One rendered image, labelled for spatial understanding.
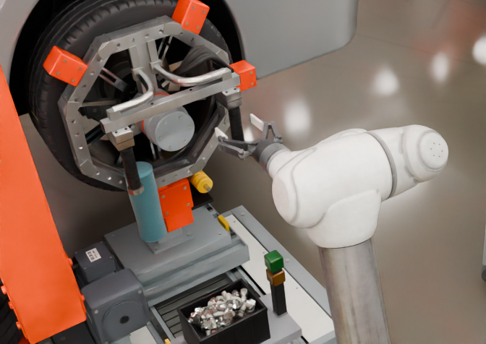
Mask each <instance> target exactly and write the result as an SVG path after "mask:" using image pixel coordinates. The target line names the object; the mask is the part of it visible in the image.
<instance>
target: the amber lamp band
mask: <svg viewBox="0 0 486 344"><path fill-rule="evenodd" d="M266 276H267V280H268V281H269V282H270V284H271V285H272V286H274V287H275V286H277V285H279V284H281V283H283V282H285V281H286V276H285V271H284V270H283V269H282V271H280V272H278V273H276V274H275V275H273V274H272V273H271V272H270V271H269V270H268V268H267V269H266Z"/></svg>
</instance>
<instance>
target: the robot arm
mask: <svg viewBox="0 0 486 344"><path fill-rule="evenodd" d="M250 120H251V123H252V124H254V125H255V126H256V127H257V128H258V129H260V130H261V131H262V132H263V133H262V138H257V139H256V140H252V141H247V140H245V141H244V142H243V141H238V140H233V139H228V137H227V136H226V135H225V134H224V133H223V132H222V131H221V130H220V129H218V128H217V127H215V132H216V136H217V138H218V141H219V142H218V148H219V150H220V151H221V152H225V153H227V154H230V155H233V156H235V157H238V158H239V159H240V160H244V157H246V156H248V155H249V156H252V157H253V158H254V159H255V160H256V161H257V162H258V163H259V164H260V167H261V168H262V170H263V171H265V172H266V173H267V174H268V175H269V176H270V177H271V178H272V179H273V185H272V193H273V200H274V203H275V205H276V208H277V210H278V212H279V214H280V215H281V216H282V217H283V219H284V220H285V221H286V222H287V223H289V224H291V225H292V226H294V227H297V228H304V229H305V230H306V232H307V235H308V236H309V238H310V239H311V240H312V241H313V242H314V243H315V244H316V245H318V247H319V248H318V250H319V254H320V261H321V265H322V269H323V277H324V281H325V288H326V292H327V296H328V303H329V307H330V311H331V318H332V320H333V326H334V331H335V335H336V342H337V344H391V342H390V338H389V333H388V325H387V320H386V315H385V308H384V303H383V295H382V291H381V286H380V278H379V274H378V266H377V261H376V256H375V248H374V244H373V240H372V235H373V233H374V232H375V229H376V227H377V222H378V215H379V212H380V206H381V202H382V201H384V200H387V199H390V198H391V197H395V196H396V195H398V194H400V193H402V192H405V191H407V190H409V189H411V188H413V187H415V186H416V185H417V184H418V183H422V182H426V181H429V180H431V179H433V178H434V177H436V176H437V175H438V174H439V173H440V172H441V171H442V170H443V168H444V167H445V166H446V163H447V161H448V146H447V144H446V141H445V140H444V139H443V138H442V137H441V135H440V134H439V133H438V132H436V131H435V130H433V129H430V128H428V127H426V126H420V125H409V126H403V127H399V128H398V127H394V128H387V129H377V130H372V131H367V130H364V129H347V130H345V131H342V132H339V133H337V134H334V135H332V136H331V137H329V138H327V139H324V140H323V141H321V142H319V143H318V144H316V145H315V146H313V147H310V148H308V149H306V150H300V151H293V152H292V151H291V150H289V149H288V148H287V147H285V146H284V145H282V144H283V140H282V136H281V135H280V134H279V133H278V130H277V128H276V124H275V122H274V121H271V122H270V123H268V122H265V121H263V120H262V119H258V118H257V117H256V116H254V115H253V114H252V113H251V114H250ZM269 129H271V130H272V133H273V136H274V140H273V139H268V132H269Z"/></svg>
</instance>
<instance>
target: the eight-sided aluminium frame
mask: <svg viewBox="0 0 486 344"><path fill-rule="evenodd" d="M168 35H172V36H174V37H175V38H177V39H179V40H180V41H182V42H184V43H186V44H187V45H188V46H191V47H193V48H194V47H195V46H205V47H207V48H209V49H210V50H212V51H213V52H214V53H216V54H217V55H218V56H219V57H220V58H221V59H222V60H223V61H225V62H226V63H227V64H228V65H229V62H230V61H229V57H228V54H227V52H225V51H224V50H222V49H221V48H219V47H218V46H217V45H215V44H214V43H211V42H210V41H208V40H206V39H204V38H203V37H201V36H199V35H197V34H195V33H193V32H191V31H189V30H185V29H183V28H182V25H181V24H180V23H178V22H177V21H176V20H174V19H172V18H170V17H168V16H166V15H164V16H162V17H156V18H155V19H153V20H148V21H146V22H142V23H139V24H136V25H133V26H130V27H126V28H123V29H120V30H116V31H113V32H111V33H107V34H105V33H104V34H102V35H100V36H98V37H95V39H94V41H93V42H92V43H91V44H90V47H89V49H88V51H87V53H86V54H85V56H84V58H83V59H82V61H83V62H84V63H85V64H86V65H87V66H88V67H87V69H86V71H85V73H84V74H83V76H82V78H81V80H80V81H79V83H78V85H77V86H76V87H75V86H73V85H70V84H68V85H67V87H66V89H65V90H64V92H63V94H61V97H60V99H59V101H58V107H59V112H60V114H61V117H62V121H63V123H64V128H65V130H66V133H67V137H68V140H69V144H70V147H71V150H72V154H73V158H74V161H75V164H76V166H77V167H78V168H79V170H80V172H81V173H82V174H84V175H86V176H88V177H89V178H90V177H91V178H94V179H97V180H99V181H102V182H105V183H107V184H110V185H112V186H115V187H118V188H120V189H123V190H125V191H128V190H127V183H126V179H125V177H124V172H123V171H121V170H119V169H117V168H114V167H112V166H109V165H106V164H105V163H102V162H99V161H97V160H94V159H92V158H91V156H90V152H89V149H88V145H87V142H86V139H85V135H84V131H83V129H82V124H81V121H80V117H79V114H78V109H79V107H80V106H81V104H82V102H83V100H84V99H85V97H86V95H87V94H88V92H89V90H90V89H91V87H92V86H93V83H94V82H95V80H96V78H97V77H98V75H99V74H100V72H101V70H102V68H103V66H104V65H105V63H106V62H107V60H108V58H109V56H110V55H111V54H113V53H117V52H120V51H123V50H126V49H128V48H129V47H131V46H138V45H141V44H144V43H147V41H149V40H153V39H154V40H157V39H159V38H163V37H166V36H168ZM132 38H133V40H131V39H132ZM216 103H217V109H216V111H215V112H214V114H213V115H212V117H211V119H210V121H209V122H208V124H207V125H206V127H205V128H204V130H203V131H202V133H201V135H200V136H199V138H198V139H197V141H196V143H195V145H194V146H193V148H192V149H191V151H190V152H189V154H188V155H187V156H185V157H183V158H180V159H178V160H175V161H172V162H170V163H167V164H165V165H162V166H160V167H157V168H154V169H153V174H154V177H155V182H156V185H157V188H161V187H163V186H166V185H168V184H171V183H174V182H175V181H178V180H181V179H184V178H186V177H188V176H191V175H195V174H196V173H198V172H201V170H202V169H203V168H204V167H205V166H206V163H207V161H208V159H209V158H210V156H211V155H212V154H213V151H214V150H215V149H216V147H217V145H218V142H219V141H218V138H217V136H216V132H215V127H217V128H218V129H220V130H221V131H222V132H223V133H224V134H225V133H226V131H227V129H228V128H229V126H230V121H229V112H228V109H226V108H225V107H224V106H223V105H221V104H220V103H219V102H218V101H216Z"/></svg>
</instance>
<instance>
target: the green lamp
mask: <svg viewBox="0 0 486 344"><path fill-rule="evenodd" d="M264 260H265V266H266V267H267V268H268V269H269V270H270V271H271V272H276V271H278V270H280V269H282V268H284V258H283V257H282V256H281V254H280V253H279V252H278V251H277V250H274V251H271V252H269V253H267V254H265V255H264Z"/></svg>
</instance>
